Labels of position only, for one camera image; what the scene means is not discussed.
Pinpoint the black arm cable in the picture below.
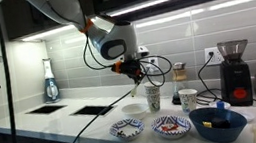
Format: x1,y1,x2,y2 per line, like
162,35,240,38
79,25,175,98

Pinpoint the black coffee grinder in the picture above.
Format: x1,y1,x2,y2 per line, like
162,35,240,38
214,38,256,110

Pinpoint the brown coffee beans pile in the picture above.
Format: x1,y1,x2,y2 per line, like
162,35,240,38
115,129,129,140

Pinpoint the red ketchup packet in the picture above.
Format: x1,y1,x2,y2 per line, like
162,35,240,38
160,122,180,133

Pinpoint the dark object in bowl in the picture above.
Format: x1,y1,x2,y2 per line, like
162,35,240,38
209,115,232,130

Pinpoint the long dark power cable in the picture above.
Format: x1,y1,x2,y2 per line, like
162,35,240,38
55,86,146,143

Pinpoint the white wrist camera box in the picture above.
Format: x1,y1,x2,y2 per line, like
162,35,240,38
136,44,151,60

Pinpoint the blue patterned paper plate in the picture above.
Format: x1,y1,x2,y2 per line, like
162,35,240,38
149,111,194,143
108,116,148,143

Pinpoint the patterned paper cup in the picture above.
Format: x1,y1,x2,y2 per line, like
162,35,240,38
143,79,162,97
145,91,164,114
177,87,201,115

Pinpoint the yellow packet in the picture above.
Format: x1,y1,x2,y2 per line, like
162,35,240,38
202,119,214,130

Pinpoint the steel framed counter opening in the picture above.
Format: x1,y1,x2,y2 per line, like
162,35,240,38
69,101,117,121
24,101,68,118

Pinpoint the small blue cap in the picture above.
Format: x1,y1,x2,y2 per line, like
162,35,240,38
215,99,226,110

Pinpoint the dark upper cabinet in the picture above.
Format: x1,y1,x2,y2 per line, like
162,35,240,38
0,0,256,42

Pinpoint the white wall outlet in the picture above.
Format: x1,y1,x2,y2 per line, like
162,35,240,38
204,45,226,67
147,55,160,72

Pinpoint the orange strap on arm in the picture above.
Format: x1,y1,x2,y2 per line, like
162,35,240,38
77,18,95,35

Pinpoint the dark vertical pole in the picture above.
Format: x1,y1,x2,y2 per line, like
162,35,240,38
0,0,23,143

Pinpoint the glass pour-over coffee carafe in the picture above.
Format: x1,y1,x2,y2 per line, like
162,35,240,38
166,60,192,107

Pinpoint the white plastic lid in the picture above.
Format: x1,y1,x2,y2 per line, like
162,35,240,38
207,99,232,113

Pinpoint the dark blue bowl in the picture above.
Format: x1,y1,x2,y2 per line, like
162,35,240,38
187,101,251,143

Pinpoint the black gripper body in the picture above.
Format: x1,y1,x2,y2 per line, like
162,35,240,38
110,57,146,82

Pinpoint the black grinder power cable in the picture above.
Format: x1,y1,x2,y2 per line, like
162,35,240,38
189,51,224,108

